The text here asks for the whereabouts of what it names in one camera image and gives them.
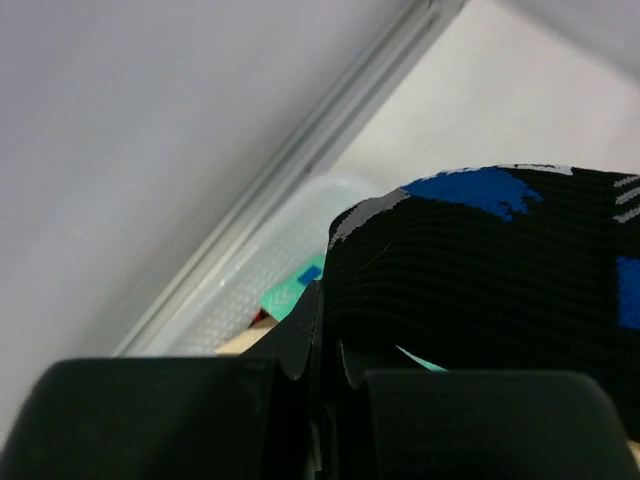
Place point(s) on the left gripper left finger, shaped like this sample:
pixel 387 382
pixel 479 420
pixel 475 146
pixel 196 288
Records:
pixel 201 417

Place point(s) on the green sock front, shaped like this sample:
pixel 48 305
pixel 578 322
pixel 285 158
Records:
pixel 279 301

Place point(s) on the brown socks in basket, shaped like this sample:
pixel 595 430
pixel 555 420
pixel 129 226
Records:
pixel 246 339

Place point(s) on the white plastic basket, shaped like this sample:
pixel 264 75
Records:
pixel 227 299

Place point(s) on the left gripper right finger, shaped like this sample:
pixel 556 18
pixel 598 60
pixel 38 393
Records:
pixel 398 420

